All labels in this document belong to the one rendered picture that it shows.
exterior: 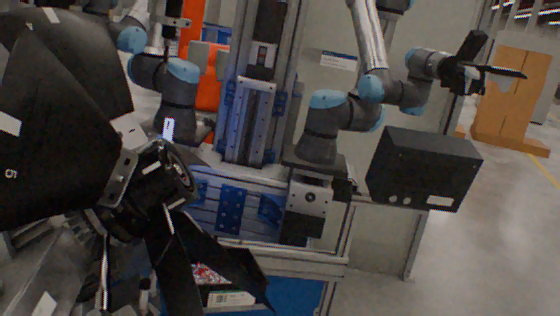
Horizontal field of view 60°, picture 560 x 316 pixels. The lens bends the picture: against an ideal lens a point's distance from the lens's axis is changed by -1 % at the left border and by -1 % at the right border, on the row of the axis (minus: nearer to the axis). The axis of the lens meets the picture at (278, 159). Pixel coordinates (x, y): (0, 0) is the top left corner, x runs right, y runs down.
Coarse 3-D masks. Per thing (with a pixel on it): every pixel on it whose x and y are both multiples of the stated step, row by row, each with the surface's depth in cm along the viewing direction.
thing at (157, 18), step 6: (150, 0) 80; (156, 0) 79; (162, 0) 79; (150, 6) 80; (156, 6) 79; (162, 6) 80; (150, 12) 80; (156, 12) 79; (162, 12) 80; (150, 18) 81; (156, 18) 80; (162, 18) 80; (168, 18) 80; (174, 18) 80; (180, 18) 82; (186, 18) 85; (168, 24) 80; (174, 24) 80; (180, 24) 81; (186, 24) 81
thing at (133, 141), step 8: (112, 120) 82; (120, 120) 83; (128, 120) 83; (120, 128) 82; (128, 128) 83; (136, 128) 83; (128, 136) 82; (136, 136) 83; (144, 136) 83; (128, 144) 82; (136, 144) 82; (144, 144) 83
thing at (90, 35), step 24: (0, 24) 76; (48, 24) 82; (72, 24) 85; (96, 24) 90; (48, 48) 80; (72, 48) 82; (96, 48) 86; (72, 72) 81; (96, 72) 83; (120, 72) 87; (96, 96) 81; (120, 96) 84
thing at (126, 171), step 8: (120, 152) 71; (128, 152) 73; (120, 160) 72; (136, 160) 76; (120, 168) 73; (128, 168) 75; (112, 176) 71; (128, 176) 75; (112, 184) 72; (120, 184) 74; (112, 192) 73; (120, 192) 75; (104, 200) 72; (120, 200) 75
